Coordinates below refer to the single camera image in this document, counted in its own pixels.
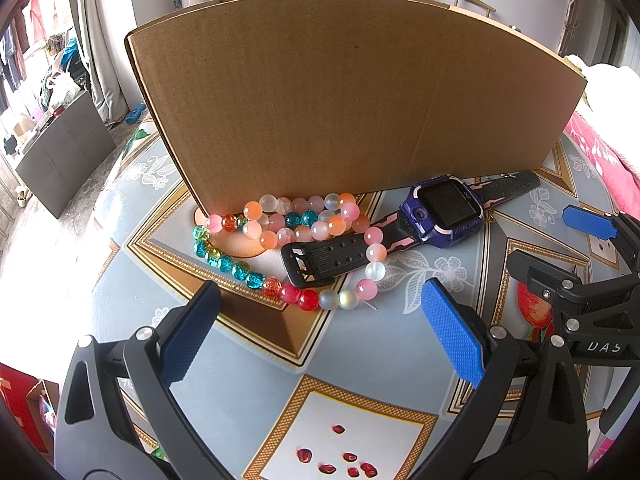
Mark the brown cardboard box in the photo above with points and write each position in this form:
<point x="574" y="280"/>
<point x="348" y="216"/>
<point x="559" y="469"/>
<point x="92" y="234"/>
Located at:
<point x="350" y="110"/>

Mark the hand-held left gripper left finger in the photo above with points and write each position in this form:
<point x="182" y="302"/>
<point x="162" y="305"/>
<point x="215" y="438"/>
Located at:
<point x="190" y="330"/>

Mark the grey curtain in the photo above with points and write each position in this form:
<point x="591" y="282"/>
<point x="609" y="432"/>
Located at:
<point x="95" y="35"/>

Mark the pile of bags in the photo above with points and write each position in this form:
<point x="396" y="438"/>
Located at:
<point x="70" y="60"/>

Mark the grey cabinet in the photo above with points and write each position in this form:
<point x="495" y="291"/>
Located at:
<point x="65" y="155"/>

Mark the hanging clothes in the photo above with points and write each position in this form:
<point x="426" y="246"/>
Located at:
<point x="35" y="5"/>

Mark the red cardboard carton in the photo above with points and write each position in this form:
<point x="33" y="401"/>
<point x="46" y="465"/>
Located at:
<point x="15" y="390"/>

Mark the blue bottle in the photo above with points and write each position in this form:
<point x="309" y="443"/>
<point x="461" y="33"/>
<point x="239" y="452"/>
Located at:
<point x="135" y="114"/>

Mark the wooden chair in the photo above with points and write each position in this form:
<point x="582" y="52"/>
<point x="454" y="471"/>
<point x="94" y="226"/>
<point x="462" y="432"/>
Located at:
<point x="470" y="0"/>

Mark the pair of shoes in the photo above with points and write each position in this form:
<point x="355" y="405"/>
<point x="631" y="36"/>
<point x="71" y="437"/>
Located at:
<point x="22" y="196"/>

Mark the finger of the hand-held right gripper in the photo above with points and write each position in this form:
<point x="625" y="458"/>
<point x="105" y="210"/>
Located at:
<point x="545" y="277"/>
<point x="587" y="222"/>

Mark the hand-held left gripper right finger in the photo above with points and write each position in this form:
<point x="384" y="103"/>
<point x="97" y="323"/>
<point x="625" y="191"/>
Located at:
<point x="452" y="330"/>

